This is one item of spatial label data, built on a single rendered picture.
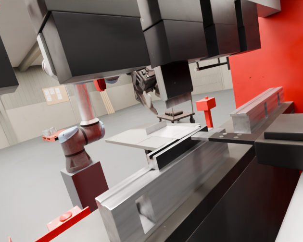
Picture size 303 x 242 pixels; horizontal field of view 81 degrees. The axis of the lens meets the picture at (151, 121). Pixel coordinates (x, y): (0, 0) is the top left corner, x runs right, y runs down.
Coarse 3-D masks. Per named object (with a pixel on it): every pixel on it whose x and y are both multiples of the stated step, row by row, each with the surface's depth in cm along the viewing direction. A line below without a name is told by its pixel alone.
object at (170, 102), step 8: (168, 64) 39; (176, 64) 41; (184, 64) 43; (160, 72) 38; (168, 72) 39; (176, 72) 41; (184, 72) 43; (160, 80) 39; (168, 80) 39; (176, 80) 41; (184, 80) 43; (160, 88) 40; (168, 88) 39; (176, 88) 41; (184, 88) 43; (192, 88) 45; (168, 96) 39; (176, 96) 41; (184, 96) 44; (168, 104) 40; (176, 104) 42
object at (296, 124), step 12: (276, 120) 30; (288, 120) 28; (300, 120) 27; (204, 132) 42; (216, 132) 40; (264, 132) 27; (276, 132) 25; (288, 132) 24; (300, 132) 23; (252, 144) 31; (264, 144) 26; (276, 144) 25; (288, 144) 24; (300, 144) 23; (264, 156) 26; (276, 156) 25; (288, 156) 24; (300, 156) 23; (300, 168) 24
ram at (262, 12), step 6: (234, 0) 58; (252, 0) 64; (258, 0) 68; (264, 0) 72; (270, 0) 77; (276, 0) 83; (258, 6) 72; (264, 6) 74; (270, 6) 77; (276, 6) 83; (258, 12) 81; (264, 12) 84; (270, 12) 87
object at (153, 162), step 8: (200, 128) 47; (184, 136) 45; (168, 144) 41; (176, 144) 40; (184, 144) 42; (192, 144) 44; (152, 152) 39; (160, 152) 38; (168, 152) 38; (176, 152) 40; (184, 152) 42; (152, 160) 37; (160, 160) 37; (168, 160) 38; (152, 168) 38; (160, 168) 37
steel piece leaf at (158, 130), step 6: (150, 126) 53; (156, 126) 55; (162, 126) 56; (168, 126) 56; (174, 126) 54; (180, 126) 53; (150, 132) 53; (156, 132) 53; (162, 132) 51; (168, 132) 50; (174, 132) 49; (180, 132) 47
